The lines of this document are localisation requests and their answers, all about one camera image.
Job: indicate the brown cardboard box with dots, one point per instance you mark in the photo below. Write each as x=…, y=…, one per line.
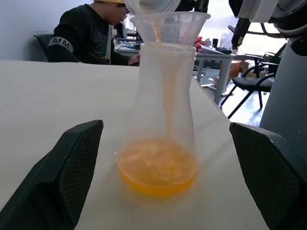
x=236, y=69

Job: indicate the white office desk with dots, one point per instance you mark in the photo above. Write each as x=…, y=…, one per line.
x=216, y=54

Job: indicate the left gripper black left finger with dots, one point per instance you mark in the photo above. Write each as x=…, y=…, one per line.
x=48, y=182

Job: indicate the clear plastic funnel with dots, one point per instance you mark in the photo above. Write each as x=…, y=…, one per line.
x=177, y=28

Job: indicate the clear flask with orange liquid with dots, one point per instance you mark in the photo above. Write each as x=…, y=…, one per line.
x=153, y=6

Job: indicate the black visitor chair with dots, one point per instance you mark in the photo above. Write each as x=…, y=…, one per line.
x=251, y=82

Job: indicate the clear plastic flask bottle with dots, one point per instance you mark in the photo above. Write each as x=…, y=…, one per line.
x=165, y=107

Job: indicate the yellow cap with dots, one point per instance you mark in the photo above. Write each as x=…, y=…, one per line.
x=108, y=1

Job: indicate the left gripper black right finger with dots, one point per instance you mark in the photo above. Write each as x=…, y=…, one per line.
x=275, y=177

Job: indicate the person in black sweater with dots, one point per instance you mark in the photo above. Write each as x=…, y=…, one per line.
x=81, y=36

